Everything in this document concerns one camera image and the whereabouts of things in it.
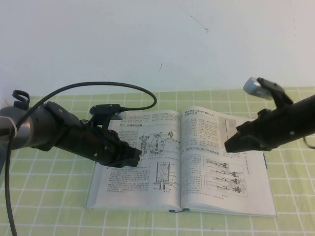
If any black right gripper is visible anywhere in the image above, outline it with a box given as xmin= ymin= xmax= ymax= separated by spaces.
xmin=225 ymin=105 xmax=300 ymax=153

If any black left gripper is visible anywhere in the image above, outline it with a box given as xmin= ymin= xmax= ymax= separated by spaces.
xmin=59 ymin=119 xmax=142 ymax=168

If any technical hardcover book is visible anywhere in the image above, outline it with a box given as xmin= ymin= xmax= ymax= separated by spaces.
xmin=85 ymin=110 xmax=277 ymax=218

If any green white checked tablecloth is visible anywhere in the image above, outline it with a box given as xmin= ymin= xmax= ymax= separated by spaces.
xmin=0 ymin=87 xmax=315 ymax=236

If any white zip tie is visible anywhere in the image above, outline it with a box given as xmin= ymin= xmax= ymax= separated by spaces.
xmin=6 ymin=117 xmax=18 ymax=135

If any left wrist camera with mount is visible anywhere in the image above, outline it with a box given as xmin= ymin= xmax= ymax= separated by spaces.
xmin=89 ymin=104 xmax=127 ymax=130

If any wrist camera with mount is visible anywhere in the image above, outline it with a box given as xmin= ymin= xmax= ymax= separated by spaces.
xmin=242 ymin=77 xmax=293 ymax=112
xmin=89 ymin=104 xmax=127 ymax=130

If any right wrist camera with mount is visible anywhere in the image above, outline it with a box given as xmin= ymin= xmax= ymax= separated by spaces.
xmin=242 ymin=77 xmax=293 ymax=112

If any long black camera cable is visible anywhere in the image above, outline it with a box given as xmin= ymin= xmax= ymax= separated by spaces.
xmin=4 ymin=82 xmax=158 ymax=236

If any short black cable loop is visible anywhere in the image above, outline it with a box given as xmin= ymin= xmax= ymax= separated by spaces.
xmin=11 ymin=89 xmax=31 ymax=109

